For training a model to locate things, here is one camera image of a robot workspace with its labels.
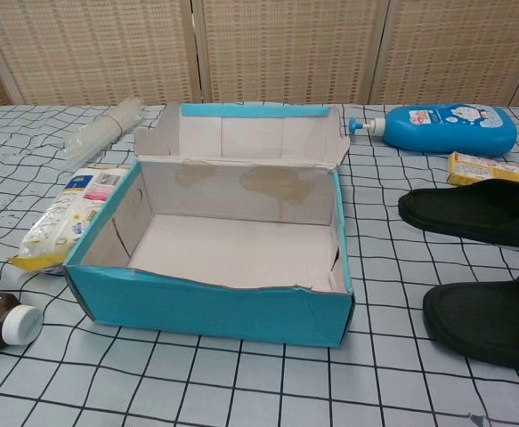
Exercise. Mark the black slipper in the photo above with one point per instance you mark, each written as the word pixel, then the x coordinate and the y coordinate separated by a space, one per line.
pixel 486 320
pixel 464 213

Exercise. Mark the dark juice bottle white cap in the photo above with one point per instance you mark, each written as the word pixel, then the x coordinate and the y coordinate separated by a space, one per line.
pixel 1 320

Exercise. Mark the teal cardboard shoe box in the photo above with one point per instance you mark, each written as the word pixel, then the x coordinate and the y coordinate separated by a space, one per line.
pixel 197 307

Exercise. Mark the blue checkered tablecloth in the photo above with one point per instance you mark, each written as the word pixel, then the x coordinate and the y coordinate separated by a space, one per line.
pixel 241 378

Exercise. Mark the woven folding screen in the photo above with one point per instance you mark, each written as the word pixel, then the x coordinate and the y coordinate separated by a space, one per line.
pixel 286 49

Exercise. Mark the white and yellow wipes pack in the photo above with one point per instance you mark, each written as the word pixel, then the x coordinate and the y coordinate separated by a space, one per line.
pixel 67 213

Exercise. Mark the blue pump detergent bottle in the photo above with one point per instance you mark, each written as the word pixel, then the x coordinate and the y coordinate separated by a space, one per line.
pixel 446 131

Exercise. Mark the yellow cardboard packet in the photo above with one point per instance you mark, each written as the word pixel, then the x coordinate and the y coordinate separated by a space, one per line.
pixel 486 171

